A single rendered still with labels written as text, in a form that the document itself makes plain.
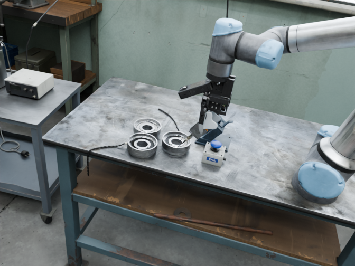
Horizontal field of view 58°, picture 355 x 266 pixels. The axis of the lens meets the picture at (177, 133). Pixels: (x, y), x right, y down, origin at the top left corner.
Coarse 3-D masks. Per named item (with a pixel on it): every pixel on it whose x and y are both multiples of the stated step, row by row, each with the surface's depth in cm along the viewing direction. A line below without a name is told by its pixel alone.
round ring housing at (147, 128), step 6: (138, 120) 123; (144, 120) 125; (150, 120) 125; (156, 120) 124; (144, 126) 123; (150, 126) 123; (138, 132) 117; (144, 132) 116; (150, 132) 116; (156, 132) 118
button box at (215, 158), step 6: (204, 150) 111; (210, 150) 111; (216, 150) 111; (222, 150) 112; (204, 156) 110; (210, 156) 110; (216, 156) 109; (222, 156) 109; (204, 162) 112; (210, 162) 111; (216, 162) 110
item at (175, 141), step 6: (168, 132) 118; (174, 132) 119; (180, 132) 119; (162, 138) 114; (174, 138) 117; (180, 138) 118; (162, 144) 114; (174, 144) 119; (168, 150) 112; (174, 150) 112; (180, 150) 112; (186, 150) 113
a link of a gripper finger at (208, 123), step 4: (208, 112) 100; (208, 116) 100; (204, 120) 101; (208, 120) 101; (212, 120) 101; (200, 124) 101; (204, 124) 102; (208, 124) 102; (212, 124) 101; (216, 124) 101; (200, 128) 103; (204, 128) 103; (208, 128) 102; (212, 128) 102; (200, 132) 105
